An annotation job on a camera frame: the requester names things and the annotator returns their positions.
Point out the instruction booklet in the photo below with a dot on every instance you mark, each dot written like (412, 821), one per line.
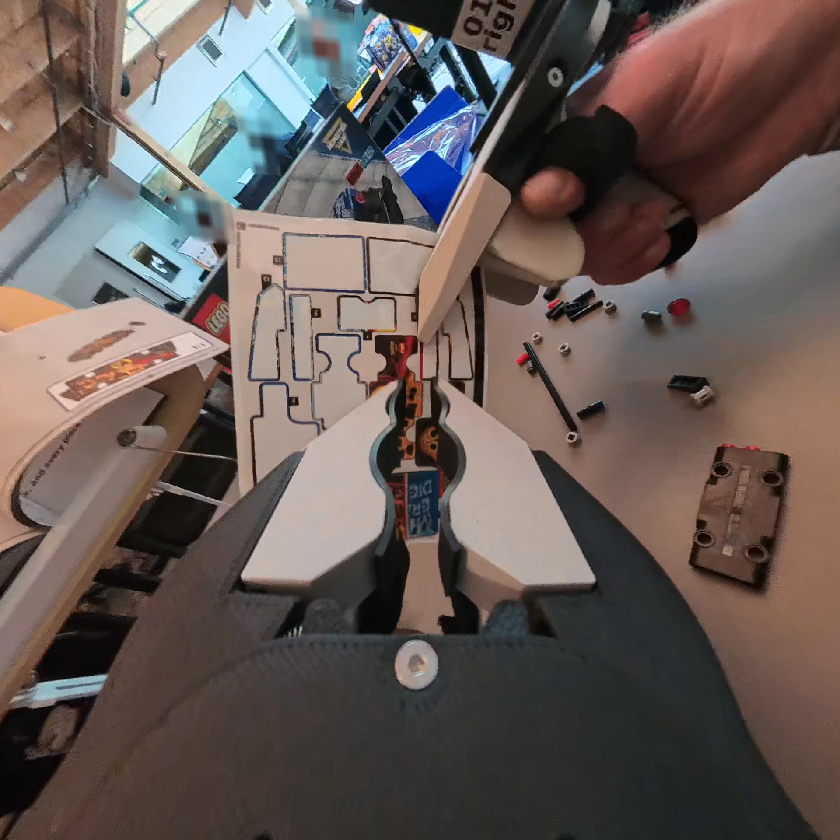
(98, 367)

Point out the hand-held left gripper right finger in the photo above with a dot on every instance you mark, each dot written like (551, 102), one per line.
(518, 525)

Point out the white toy spool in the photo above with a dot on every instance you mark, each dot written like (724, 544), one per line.
(702, 395)

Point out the blue plastic bin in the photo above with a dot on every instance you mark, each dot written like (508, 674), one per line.
(439, 177)

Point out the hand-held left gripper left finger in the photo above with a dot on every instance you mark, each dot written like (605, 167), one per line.
(315, 525)

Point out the toy truck set box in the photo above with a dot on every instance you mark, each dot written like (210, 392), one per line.
(315, 177)

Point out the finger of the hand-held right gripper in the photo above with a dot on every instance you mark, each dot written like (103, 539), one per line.
(459, 262)

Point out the long black toy axle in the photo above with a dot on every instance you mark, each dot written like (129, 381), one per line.
(551, 387)

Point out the red round toy tile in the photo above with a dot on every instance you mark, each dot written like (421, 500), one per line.
(679, 306)

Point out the black toy grille slope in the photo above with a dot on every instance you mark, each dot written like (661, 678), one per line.
(686, 382)

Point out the sticker sheet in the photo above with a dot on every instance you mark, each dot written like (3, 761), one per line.
(328, 262)

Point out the grey desk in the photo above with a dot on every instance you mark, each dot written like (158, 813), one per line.
(656, 367)

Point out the person's right hand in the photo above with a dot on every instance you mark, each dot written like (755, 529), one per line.
(722, 98)

